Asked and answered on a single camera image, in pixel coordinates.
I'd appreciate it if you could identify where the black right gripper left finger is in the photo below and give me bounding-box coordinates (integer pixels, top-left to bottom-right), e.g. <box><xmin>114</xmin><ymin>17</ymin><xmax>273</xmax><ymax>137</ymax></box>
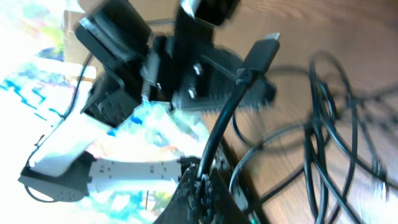
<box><xmin>154</xmin><ymin>164</ymin><xmax>200</xmax><ymax>224</ymax></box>

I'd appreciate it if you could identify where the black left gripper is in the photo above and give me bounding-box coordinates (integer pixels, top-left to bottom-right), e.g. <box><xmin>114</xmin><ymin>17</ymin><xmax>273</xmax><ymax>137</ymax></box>
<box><xmin>141</xmin><ymin>0</ymin><xmax>277</xmax><ymax>111</ymax></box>

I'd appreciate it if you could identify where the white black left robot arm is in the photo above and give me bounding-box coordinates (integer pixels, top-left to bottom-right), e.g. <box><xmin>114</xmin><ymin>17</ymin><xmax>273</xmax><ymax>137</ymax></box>
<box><xmin>19</xmin><ymin>1</ymin><xmax>280</xmax><ymax>203</ymax></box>

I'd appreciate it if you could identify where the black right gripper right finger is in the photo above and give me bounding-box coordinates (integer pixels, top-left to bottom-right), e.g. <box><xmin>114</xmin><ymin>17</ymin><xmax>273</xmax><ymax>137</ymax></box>
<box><xmin>201</xmin><ymin>169</ymin><xmax>251</xmax><ymax>224</ymax></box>

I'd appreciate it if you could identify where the black USB cable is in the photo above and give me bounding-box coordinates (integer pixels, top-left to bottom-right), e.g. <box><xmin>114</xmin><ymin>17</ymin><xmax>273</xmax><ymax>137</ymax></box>
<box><xmin>195</xmin><ymin>32</ymin><xmax>398</xmax><ymax>224</ymax></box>

